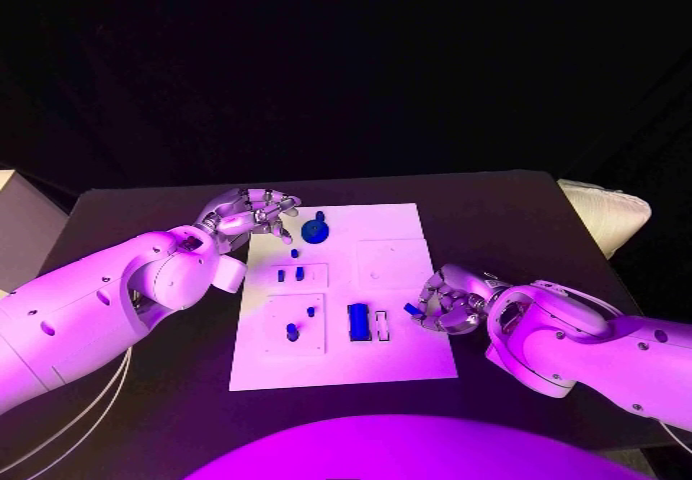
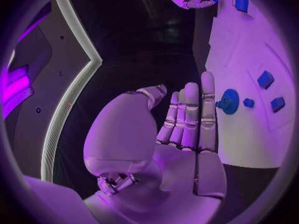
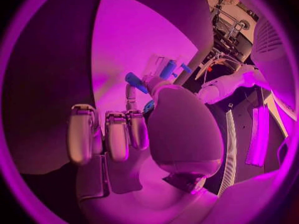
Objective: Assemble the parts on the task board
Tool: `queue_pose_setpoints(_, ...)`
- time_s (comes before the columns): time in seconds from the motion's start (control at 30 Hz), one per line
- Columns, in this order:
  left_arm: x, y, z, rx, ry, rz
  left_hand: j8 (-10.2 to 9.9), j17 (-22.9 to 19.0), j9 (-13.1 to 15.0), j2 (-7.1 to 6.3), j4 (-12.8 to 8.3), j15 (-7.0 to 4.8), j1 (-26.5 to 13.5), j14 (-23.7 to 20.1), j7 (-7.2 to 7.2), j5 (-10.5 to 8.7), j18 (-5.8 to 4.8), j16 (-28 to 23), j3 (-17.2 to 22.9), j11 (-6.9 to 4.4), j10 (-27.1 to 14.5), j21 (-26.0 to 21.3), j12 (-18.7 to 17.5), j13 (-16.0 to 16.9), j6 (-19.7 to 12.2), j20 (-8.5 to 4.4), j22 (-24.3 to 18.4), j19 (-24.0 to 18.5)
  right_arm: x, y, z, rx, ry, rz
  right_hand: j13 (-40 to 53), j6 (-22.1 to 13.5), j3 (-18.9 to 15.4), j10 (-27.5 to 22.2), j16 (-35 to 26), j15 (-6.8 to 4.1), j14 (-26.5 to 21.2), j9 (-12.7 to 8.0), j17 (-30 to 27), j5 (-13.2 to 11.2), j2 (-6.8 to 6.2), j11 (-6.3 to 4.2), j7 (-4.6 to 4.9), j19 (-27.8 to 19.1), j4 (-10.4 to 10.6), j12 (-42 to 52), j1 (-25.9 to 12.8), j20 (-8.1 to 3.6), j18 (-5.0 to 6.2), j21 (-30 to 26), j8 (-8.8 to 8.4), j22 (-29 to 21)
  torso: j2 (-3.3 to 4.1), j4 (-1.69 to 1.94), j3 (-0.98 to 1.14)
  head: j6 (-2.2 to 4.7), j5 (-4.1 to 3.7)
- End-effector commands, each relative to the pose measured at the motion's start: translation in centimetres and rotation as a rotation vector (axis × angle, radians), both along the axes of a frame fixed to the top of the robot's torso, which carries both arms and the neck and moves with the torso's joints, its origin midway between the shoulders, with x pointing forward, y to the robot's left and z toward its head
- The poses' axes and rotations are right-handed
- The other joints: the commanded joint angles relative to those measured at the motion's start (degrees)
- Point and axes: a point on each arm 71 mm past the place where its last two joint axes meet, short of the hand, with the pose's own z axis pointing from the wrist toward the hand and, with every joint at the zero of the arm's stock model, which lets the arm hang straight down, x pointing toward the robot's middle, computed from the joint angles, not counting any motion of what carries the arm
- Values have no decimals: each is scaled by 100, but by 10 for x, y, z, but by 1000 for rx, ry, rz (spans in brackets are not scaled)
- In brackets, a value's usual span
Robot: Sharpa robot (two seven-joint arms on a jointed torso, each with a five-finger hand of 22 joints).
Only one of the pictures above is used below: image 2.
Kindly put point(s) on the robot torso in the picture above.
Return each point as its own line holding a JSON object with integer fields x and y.
{"x": 63, "y": 63}

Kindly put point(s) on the glowing light bar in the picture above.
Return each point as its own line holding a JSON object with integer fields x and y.
{"x": 16, "y": 91}

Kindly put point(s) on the blue gear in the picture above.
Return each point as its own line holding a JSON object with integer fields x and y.
{"x": 230, "y": 101}

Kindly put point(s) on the long blue block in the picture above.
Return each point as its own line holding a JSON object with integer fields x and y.
{"x": 241, "y": 1}

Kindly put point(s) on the small blue peg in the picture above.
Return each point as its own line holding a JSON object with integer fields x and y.
{"x": 249, "y": 102}

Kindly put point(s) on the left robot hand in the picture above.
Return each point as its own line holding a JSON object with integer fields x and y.
{"x": 177, "y": 171}

